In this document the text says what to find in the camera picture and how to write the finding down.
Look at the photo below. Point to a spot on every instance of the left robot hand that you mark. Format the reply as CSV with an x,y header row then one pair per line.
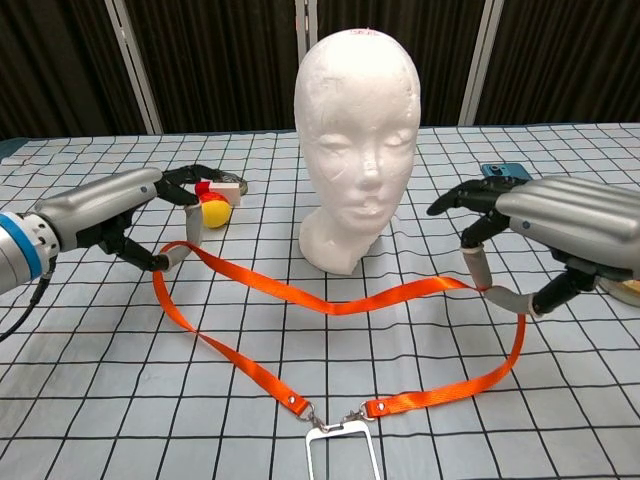
x,y
100,205

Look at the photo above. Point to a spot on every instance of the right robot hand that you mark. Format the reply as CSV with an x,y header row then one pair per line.
x,y
575,215

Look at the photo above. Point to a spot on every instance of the clear white-framed badge holder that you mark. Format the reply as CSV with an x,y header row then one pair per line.
x,y
345,460

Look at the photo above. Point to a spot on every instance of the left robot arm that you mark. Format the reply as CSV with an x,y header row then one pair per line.
x,y
20,250

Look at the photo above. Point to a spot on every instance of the white foam mannequin head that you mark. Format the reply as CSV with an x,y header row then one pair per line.
x,y
357,125

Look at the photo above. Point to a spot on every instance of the blue smartphone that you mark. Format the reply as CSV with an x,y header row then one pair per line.
x,y
505,171

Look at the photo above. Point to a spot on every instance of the red and yellow ball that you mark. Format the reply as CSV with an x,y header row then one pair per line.
x,y
217,214

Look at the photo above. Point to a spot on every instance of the red and white small block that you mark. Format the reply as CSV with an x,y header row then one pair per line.
x,y
225,192

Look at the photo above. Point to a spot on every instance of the grey correction tape dispenser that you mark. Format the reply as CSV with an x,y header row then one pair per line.
x,y
240,186

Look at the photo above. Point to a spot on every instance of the black folding screen panel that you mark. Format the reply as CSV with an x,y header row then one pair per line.
x,y
440,50
565,60
55,65
225,60

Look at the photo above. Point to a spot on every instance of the light blue checked tablecloth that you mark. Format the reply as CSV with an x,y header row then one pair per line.
x,y
100,375

